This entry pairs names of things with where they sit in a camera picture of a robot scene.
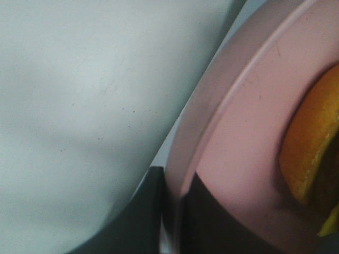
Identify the pink round plate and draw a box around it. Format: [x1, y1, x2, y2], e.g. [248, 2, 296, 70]
[164, 1, 338, 253]

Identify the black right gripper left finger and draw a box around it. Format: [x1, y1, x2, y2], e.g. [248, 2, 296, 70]
[70, 167, 165, 254]

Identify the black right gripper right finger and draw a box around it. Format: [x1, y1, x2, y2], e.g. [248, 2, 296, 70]
[181, 174, 281, 253]

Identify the toy burger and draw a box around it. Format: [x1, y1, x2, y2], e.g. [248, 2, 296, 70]
[279, 65, 338, 237]

